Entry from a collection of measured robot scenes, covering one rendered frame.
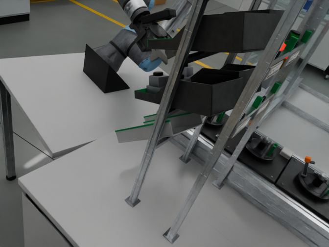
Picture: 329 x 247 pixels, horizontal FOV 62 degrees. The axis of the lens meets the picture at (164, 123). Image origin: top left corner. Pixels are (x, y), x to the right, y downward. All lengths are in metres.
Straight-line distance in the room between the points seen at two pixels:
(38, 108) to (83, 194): 0.48
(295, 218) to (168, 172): 0.49
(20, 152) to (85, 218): 1.45
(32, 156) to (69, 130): 1.11
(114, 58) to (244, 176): 0.83
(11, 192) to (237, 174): 1.46
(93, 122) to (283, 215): 0.84
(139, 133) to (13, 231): 1.23
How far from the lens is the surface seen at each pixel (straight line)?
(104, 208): 0.94
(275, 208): 1.14
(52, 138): 1.13
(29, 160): 2.23
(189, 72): 0.92
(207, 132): 1.19
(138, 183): 0.88
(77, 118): 1.24
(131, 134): 0.88
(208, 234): 0.99
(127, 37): 1.44
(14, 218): 1.95
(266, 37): 0.66
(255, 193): 1.14
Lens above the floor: 1.63
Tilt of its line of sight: 36 degrees down
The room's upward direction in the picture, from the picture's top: 20 degrees clockwise
